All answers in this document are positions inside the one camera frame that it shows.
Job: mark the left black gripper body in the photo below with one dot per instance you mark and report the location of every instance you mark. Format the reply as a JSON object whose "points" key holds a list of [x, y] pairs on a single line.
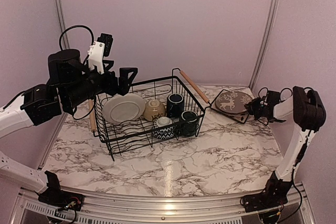
{"points": [[109, 87]]}

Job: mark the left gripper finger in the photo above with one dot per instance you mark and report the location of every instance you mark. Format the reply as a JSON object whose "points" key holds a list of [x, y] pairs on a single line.
{"points": [[127, 75], [107, 65]]}

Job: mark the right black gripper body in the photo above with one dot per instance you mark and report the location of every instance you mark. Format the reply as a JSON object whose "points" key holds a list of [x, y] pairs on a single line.
{"points": [[256, 109]]}

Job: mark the square floral black-backed plate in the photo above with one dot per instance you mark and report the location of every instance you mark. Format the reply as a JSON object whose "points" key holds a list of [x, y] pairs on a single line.
{"points": [[240, 118]]}

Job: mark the white striped round plate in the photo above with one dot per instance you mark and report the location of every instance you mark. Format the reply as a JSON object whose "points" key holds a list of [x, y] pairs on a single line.
{"points": [[123, 108]]}

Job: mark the grey reindeer round plate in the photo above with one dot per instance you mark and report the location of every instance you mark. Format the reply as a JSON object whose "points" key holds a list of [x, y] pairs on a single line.
{"points": [[233, 102]]}

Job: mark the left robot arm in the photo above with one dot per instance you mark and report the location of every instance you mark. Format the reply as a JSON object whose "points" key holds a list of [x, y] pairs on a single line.
{"points": [[42, 102]]}

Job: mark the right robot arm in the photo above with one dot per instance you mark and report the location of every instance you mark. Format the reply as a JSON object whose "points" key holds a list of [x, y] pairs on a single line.
{"points": [[309, 115]]}

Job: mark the beige ceramic bowl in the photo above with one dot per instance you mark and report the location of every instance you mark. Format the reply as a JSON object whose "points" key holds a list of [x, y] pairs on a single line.
{"points": [[154, 109]]}

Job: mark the navy blue mug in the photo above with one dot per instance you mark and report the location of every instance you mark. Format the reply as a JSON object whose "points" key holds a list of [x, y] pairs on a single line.
{"points": [[175, 105]]}

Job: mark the blue white patterned bowl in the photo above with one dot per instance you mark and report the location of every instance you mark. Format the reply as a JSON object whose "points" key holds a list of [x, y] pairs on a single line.
{"points": [[163, 128]]}

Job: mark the dark green mug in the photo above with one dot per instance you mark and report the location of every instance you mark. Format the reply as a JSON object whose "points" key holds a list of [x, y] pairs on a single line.
{"points": [[189, 123]]}

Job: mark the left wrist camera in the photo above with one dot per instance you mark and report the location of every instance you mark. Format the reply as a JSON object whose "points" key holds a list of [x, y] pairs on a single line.
{"points": [[98, 51]]}

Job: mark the black wire dish rack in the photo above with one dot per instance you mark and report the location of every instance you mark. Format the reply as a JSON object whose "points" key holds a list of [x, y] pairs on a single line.
{"points": [[133, 134]]}

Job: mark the left wooden rack handle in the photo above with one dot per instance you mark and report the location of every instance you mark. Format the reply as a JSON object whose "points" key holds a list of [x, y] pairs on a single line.
{"points": [[93, 126]]}

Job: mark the wooden rack handle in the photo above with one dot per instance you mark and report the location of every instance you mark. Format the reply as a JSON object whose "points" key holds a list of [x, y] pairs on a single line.
{"points": [[194, 86], [93, 126]]}

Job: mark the right wooden rack handle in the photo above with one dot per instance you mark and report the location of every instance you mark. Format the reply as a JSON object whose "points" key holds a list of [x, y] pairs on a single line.
{"points": [[194, 86]]}

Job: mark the left aluminium corner post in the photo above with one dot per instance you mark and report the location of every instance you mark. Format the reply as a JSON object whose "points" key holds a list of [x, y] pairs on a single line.
{"points": [[64, 28]]}

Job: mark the aluminium corner post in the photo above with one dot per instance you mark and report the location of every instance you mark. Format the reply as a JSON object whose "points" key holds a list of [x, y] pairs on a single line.
{"points": [[271, 17], [64, 28]]}

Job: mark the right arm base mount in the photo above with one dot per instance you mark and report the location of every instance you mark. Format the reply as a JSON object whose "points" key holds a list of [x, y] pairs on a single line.
{"points": [[265, 197]]}

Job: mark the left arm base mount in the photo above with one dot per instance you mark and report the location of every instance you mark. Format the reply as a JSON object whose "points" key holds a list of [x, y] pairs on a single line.
{"points": [[55, 196]]}

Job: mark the right aluminium corner post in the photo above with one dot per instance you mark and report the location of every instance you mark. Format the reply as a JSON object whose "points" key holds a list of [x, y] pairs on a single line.
{"points": [[271, 17]]}

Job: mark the aluminium front frame rail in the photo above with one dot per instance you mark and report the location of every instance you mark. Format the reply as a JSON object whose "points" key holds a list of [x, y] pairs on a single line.
{"points": [[111, 208]]}

